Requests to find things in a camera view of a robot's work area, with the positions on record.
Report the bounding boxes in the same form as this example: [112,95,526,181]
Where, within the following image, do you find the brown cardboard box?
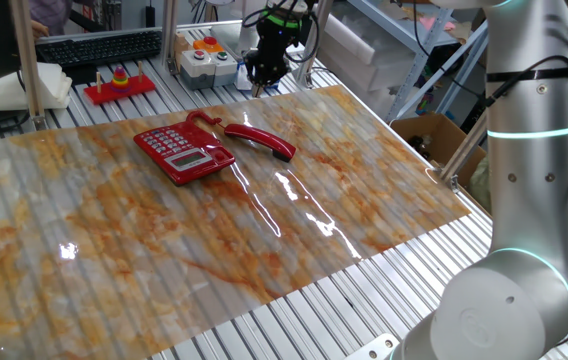
[389,112,488,189]

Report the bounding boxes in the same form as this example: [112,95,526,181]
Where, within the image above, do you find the purple sleeved forearm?
[28,0,73,36]

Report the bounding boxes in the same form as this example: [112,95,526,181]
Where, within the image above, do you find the pink paper sheet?
[417,15,458,32]

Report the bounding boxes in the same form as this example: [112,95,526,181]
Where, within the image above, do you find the green fabric bag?
[467,157,493,214]

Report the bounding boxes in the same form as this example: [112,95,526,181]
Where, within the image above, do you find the aluminium frame post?
[160,0,180,71]
[293,0,335,90]
[438,114,489,194]
[9,0,48,132]

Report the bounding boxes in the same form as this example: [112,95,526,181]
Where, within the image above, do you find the person's bare hand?
[30,19,51,41]

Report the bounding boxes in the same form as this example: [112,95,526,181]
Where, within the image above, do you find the black keyboard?
[35,29,164,70]

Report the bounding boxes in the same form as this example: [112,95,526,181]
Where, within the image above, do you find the translucent storage bin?
[321,12,418,94]

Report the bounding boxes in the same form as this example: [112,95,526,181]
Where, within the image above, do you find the red peg toy base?
[82,60,157,106]

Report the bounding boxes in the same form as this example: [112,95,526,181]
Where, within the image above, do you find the grey metal shelf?
[346,0,490,124]

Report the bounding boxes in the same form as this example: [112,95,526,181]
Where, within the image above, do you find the grey two-button box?
[179,48,239,91]

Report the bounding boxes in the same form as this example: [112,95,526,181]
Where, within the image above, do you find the red telephone handset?
[223,122,298,164]

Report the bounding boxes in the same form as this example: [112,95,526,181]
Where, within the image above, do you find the orange marble pattern mat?
[0,84,473,360]

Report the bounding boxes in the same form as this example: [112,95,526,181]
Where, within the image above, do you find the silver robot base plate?
[343,333,400,360]

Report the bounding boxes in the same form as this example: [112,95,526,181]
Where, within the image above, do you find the rainbow stacking rings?
[110,64,132,94]

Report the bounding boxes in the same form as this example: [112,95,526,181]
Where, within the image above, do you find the black plug cable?
[403,0,568,241]

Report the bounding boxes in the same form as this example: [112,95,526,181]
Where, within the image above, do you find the red coiled phone cord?
[186,110,225,134]

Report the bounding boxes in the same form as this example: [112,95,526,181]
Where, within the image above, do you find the red telephone base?
[132,119,237,187]

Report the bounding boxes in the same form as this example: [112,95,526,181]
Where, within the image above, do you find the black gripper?
[243,22,302,98]

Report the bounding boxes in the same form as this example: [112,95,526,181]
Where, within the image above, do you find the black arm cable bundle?
[241,0,323,64]

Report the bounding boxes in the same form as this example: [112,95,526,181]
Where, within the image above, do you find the orange emergency stop button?
[192,35,226,55]

